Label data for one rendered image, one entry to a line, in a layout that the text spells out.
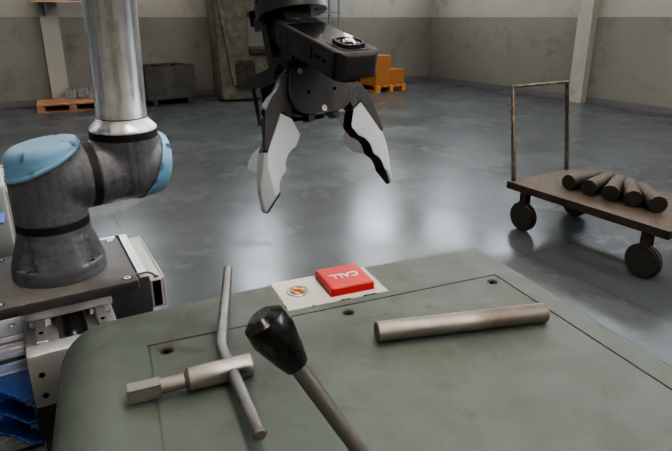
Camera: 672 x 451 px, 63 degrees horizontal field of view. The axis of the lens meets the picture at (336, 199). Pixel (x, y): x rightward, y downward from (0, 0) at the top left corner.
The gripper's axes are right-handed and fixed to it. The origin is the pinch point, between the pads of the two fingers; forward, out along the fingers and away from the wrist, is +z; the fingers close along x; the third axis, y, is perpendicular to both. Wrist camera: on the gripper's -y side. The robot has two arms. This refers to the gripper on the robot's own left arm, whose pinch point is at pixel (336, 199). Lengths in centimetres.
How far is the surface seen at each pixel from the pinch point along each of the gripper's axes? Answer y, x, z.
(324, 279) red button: 13.9, -4.9, 11.6
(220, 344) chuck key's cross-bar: 7.0, 12.3, 12.5
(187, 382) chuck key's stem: 3.4, 17.1, 13.5
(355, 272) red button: 13.2, -9.3, 11.8
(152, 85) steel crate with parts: 995, -272, -159
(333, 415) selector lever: -14.1, 12.1, 12.8
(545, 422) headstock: -16.2, -6.8, 21.1
